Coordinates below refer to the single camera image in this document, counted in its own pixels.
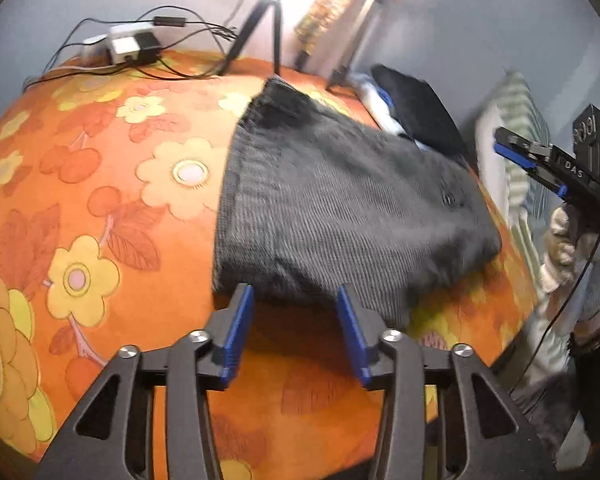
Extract colourful wall hanging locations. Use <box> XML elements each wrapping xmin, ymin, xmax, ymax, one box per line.
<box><xmin>294</xmin><ymin>0</ymin><xmax>434</xmax><ymax>58</ymax></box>

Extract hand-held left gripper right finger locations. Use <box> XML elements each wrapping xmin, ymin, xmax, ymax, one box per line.
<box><xmin>336</xmin><ymin>283</ymin><xmax>557</xmax><ymax>480</ymax></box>

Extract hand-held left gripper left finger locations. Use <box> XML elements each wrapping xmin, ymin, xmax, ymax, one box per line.
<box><xmin>34</xmin><ymin>283</ymin><xmax>256</xmax><ymax>480</ymax></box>

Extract person's right hand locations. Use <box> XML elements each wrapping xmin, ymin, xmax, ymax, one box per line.
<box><xmin>539</xmin><ymin>204</ymin><xmax>600</xmax><ymax>323</ymax></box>

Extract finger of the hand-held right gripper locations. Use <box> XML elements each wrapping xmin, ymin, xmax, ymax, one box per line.
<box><xmin>527</xmin><ymin>167</ymin><xmax>569</xmax><ymax>199</ymax></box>
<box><xmin>493</xmin><ymin>127</ymin><xmax>552</xmax><ymax>170</ymax></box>

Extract person's right forearm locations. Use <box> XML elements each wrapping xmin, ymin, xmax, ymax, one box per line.
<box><xmin>566</xmin><ymin>302</ymin><xmax>600</xmax><ymax>442</ymax></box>

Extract black tripod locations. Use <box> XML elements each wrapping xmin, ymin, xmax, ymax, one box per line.
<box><xmin>216</xmin><ymin>0</ymin><xmax>287</xmax><ymax>78</ymax></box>

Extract black power adapter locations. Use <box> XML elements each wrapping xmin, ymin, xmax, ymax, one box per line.
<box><xmin>132</xmin><ymin>32</ymin><xmax>164</xmax><ymax>65</ymax></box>

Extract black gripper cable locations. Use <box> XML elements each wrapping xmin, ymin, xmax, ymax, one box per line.
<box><xmin>508</xmin><ymin>230</ymin><xmax>600</xmax><ymax>397</ymax></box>

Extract green striped pillow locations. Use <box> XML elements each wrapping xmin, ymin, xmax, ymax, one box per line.
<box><xmin>474</xmin><ymin>71</ymin><xmax>552</xmax><ymax>281</ymax></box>

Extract grey corduroy pants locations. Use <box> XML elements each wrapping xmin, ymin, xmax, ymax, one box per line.
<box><xmin>212</xmin><ymin>76</ymin><xmax>503</xmax><ymax>329</ymax></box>

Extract white power strip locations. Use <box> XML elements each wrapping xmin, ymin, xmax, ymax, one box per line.
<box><xmin>82</xmin><ymin>23</ymin><xmax>154</xmax><ymax>66</ymax></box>

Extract black folded garment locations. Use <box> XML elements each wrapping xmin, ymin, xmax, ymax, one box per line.
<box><xmin>370</xmin><ymin>64</ymin><xmax>473</xmax><ymax>162</ymax></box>

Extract orange floral blanket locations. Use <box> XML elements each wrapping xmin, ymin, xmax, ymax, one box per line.
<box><xmin>0</xmin><ymin>50</ymin><xmax>540</xmax><ymax>480</ymax></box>

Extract white and blue cloth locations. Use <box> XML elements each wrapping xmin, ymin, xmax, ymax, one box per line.
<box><xmin>351</xmin><ymin>73</ymin><xmax>423</xmax><ymax>147</ymax></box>

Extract black cable with inline box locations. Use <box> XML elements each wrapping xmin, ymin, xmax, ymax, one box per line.
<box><xmin>24</xmin><ymin>6</ymin><xmax>241</xmax><ymax>92</ymax></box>

